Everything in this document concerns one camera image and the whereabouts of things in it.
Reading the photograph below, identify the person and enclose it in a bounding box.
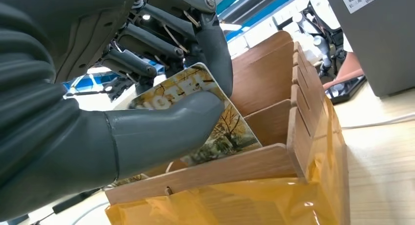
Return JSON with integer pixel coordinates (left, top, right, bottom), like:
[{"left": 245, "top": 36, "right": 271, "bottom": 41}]
[{"left": 323, "top": 32, "right": 365, "bottom": 90}]

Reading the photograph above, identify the white power strip cable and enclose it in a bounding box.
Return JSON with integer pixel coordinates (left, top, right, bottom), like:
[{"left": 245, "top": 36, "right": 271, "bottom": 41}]
[{"left": 69, "top": 201, "right": 109, "bottom": 225}]

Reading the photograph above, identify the silver black background equipment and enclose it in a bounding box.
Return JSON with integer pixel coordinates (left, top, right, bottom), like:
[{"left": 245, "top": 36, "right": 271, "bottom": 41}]
[{"left": 292, "top": 0, "right": 345, "bottom": 79}]

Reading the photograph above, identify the hotel key card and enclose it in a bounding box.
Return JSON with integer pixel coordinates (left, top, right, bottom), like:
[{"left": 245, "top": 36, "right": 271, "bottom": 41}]
[{"left": 128, "top": 62, "right": 263, "bottom": 167}]

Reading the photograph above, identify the grey laptop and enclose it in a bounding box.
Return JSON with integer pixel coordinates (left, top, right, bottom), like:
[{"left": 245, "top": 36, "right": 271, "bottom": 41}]
[{"left": 323, "top": 0, "right": 415, "bottom": 98}]

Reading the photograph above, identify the white laptop cable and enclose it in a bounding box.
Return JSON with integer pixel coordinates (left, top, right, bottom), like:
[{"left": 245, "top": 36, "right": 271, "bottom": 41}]
[{"left": 340, "top": 112, "right": 415, "bottom": 130}]

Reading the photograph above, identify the black smartphone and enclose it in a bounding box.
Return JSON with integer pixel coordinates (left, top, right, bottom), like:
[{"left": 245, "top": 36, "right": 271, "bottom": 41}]
[{"left": 324, "top": 75, "right": 367, "bottom": 105}]

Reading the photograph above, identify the wooden card organizer box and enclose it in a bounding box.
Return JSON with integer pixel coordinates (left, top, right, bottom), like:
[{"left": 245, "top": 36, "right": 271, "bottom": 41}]
[{"left": 104, "top": 30, "right": 351, "bottom": 225}]

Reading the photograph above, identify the black plug with cable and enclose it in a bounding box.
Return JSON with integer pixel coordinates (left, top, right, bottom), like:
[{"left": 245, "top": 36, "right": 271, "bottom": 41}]
[{"left": 51, "top": 188, "right": 102, "bottom": 215}]

